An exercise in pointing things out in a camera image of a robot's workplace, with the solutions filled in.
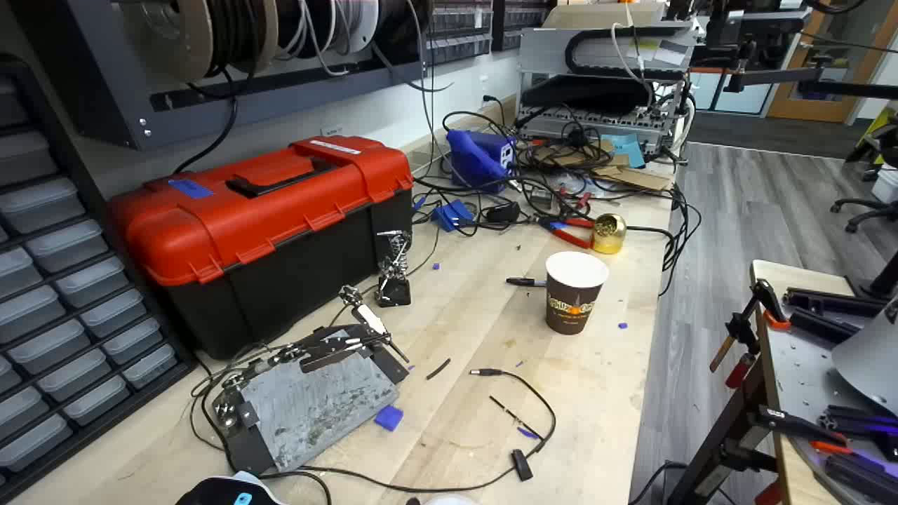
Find brown paper coffee cup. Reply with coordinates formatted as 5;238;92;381
541;249;611;337

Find blue connector block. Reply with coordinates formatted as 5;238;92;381
433;200;479;233

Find helping hands magnifier stand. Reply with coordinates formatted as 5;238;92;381
372;226;416;309

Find silver black probe tool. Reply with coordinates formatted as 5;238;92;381
337;284;413;368

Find thin probe blue tip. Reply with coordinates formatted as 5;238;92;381
485;391;548;444

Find small blue square piece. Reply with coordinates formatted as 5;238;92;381
372;405;406;435

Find grey metal plate board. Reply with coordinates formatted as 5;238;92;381
210;323;413;476

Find red black toolbox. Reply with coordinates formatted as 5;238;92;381
107;135;416;361

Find grey black bench machine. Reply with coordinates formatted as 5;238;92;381
517;19;701;146

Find black orange bar clamp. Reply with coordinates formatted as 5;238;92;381
706;277;795;377

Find black white device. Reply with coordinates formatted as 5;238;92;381
175;468;284;505

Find perforated side table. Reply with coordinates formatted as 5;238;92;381
668;259;898;505

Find small parts drawer cabinet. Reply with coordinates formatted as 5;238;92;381
0;54;197;499

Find black office chair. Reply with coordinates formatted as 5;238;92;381
828;116;898;302

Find purple black hand tools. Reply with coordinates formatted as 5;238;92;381
810;402;898;505

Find red handled pliers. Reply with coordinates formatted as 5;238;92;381
538;214;598;253

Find black cable tangle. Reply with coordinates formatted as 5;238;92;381
438;107;703;298

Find long thin black cable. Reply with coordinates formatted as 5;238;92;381
191;365;562;496

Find large black wire spool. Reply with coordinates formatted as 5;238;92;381
375;0;434;68

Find white wire spool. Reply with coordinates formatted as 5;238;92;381
277;0;381;61

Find tan flange wire spool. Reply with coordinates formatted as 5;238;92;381
121;0;217;85

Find grey wire spool rack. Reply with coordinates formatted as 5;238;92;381
17;0;555;151

